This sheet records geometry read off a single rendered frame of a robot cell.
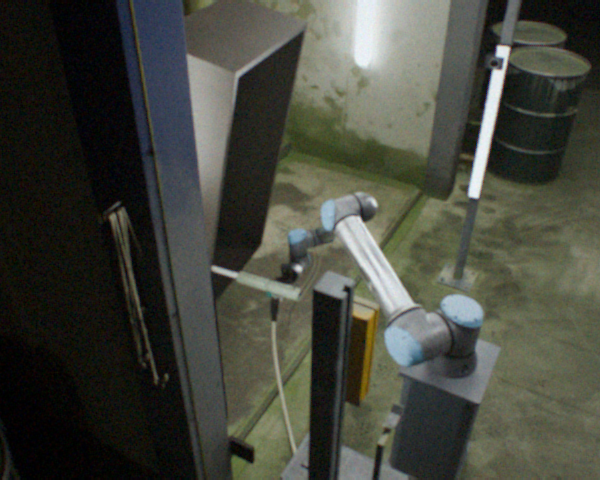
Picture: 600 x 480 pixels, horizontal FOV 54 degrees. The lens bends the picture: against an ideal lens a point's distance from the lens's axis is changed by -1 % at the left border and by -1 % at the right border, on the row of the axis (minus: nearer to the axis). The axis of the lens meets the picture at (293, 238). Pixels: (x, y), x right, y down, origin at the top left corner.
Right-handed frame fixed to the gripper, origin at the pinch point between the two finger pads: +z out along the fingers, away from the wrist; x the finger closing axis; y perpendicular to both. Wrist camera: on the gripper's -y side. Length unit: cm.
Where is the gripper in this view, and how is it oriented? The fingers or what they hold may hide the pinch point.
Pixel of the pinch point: (274, 293)
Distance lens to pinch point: 271.8
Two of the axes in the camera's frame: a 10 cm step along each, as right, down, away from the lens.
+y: -0.8, 8.5, 5.2
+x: -9.2, -2.6, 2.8
